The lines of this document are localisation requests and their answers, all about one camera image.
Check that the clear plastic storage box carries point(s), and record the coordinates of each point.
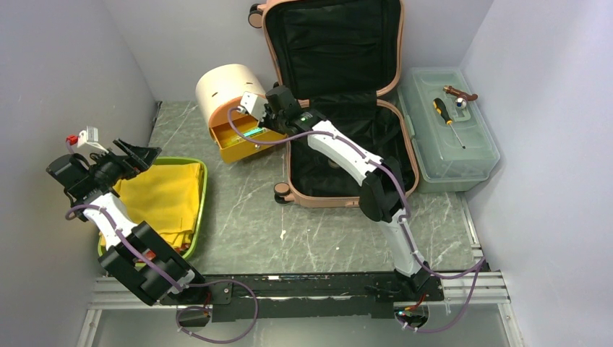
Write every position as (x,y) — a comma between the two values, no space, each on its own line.
(443,165)

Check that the brown handled metal tool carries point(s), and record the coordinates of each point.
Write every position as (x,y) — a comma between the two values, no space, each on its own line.
(461,98)

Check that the pink hard-shell suitcase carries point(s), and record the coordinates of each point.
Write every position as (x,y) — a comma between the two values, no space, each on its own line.
(343,59)

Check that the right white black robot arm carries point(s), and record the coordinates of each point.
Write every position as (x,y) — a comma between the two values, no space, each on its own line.
(350,148)

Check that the yellow green tube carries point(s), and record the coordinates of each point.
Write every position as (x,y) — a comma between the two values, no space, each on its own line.
(248,134)

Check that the yellow trousers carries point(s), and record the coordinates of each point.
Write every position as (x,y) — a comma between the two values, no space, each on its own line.
(163,201)

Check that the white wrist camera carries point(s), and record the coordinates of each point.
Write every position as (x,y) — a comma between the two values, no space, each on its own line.
(87,137)
(253,105)

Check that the cream cylindrical drawer cabinet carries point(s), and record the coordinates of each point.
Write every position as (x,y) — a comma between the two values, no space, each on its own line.
(218,91)

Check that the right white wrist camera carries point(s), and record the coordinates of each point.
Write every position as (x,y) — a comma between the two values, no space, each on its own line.
(253,105)

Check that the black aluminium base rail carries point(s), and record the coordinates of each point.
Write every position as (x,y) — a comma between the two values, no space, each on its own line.
(374,294)

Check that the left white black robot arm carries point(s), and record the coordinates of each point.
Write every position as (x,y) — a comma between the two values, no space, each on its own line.
(136,256)

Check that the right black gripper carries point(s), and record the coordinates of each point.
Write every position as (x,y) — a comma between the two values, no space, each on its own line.
(264,122)

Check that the red white patterned cloth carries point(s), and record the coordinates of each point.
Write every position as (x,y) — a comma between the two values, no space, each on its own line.
(179,249)

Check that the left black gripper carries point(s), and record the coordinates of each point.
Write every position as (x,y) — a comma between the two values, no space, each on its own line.
(137,159)

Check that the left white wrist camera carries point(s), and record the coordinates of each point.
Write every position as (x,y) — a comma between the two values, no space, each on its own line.
(87,137)

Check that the black yellow screwdriver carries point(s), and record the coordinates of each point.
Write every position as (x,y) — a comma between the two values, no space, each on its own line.
(441,109)

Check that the green plastic tray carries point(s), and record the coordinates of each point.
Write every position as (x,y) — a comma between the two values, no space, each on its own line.
(199,206)

